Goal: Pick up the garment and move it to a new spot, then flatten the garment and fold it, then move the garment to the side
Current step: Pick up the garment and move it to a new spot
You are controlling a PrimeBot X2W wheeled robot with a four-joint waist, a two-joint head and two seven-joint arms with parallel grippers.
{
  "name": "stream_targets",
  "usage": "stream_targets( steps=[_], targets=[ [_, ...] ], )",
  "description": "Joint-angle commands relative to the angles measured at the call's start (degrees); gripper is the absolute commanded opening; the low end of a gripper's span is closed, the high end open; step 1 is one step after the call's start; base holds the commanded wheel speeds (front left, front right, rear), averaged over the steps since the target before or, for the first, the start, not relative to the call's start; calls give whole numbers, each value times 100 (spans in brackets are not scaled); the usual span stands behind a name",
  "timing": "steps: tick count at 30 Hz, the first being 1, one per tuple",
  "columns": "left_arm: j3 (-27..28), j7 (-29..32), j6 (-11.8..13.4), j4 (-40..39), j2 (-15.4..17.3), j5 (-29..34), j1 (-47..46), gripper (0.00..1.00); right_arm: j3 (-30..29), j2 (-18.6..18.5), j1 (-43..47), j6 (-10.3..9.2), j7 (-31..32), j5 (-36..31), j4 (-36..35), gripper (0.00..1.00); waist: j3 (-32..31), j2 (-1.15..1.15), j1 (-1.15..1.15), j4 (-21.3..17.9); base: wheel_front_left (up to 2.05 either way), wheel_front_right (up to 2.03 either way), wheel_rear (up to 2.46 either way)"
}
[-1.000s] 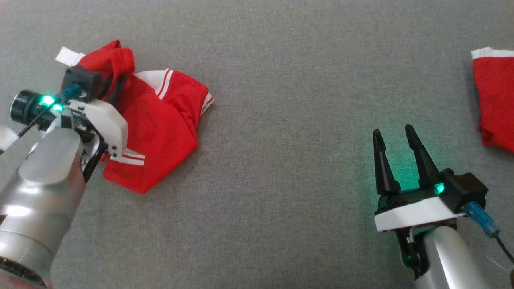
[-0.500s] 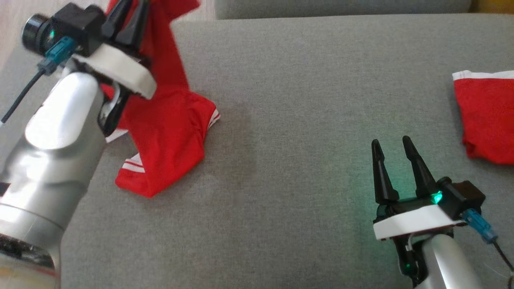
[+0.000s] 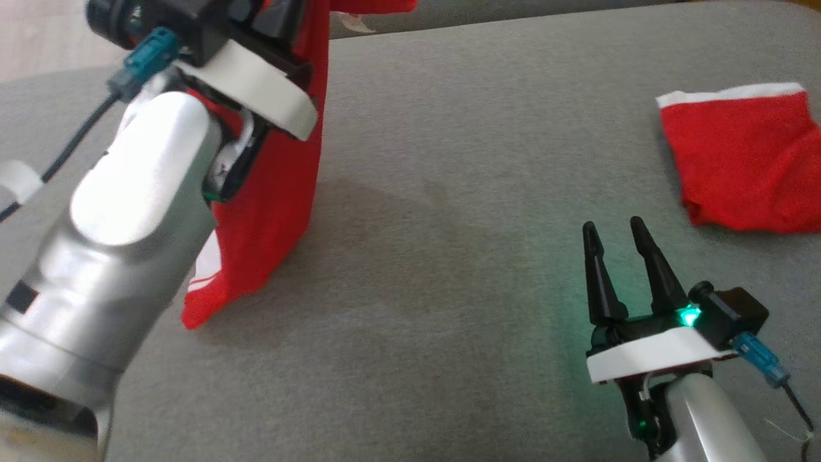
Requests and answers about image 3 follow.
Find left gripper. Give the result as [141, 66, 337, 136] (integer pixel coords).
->
[85, 0, 319, 205]

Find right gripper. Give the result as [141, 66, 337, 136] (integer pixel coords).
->
[582, 216, 740, 451]

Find red Bulls basketball jersey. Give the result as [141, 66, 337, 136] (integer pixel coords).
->
[182, 0, 419, 330]

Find red shorts with white stripe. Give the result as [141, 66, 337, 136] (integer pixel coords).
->
[656, 82, 821, 234]

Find white cable clip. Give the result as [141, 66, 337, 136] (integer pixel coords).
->
[0, 160, 44, 205]

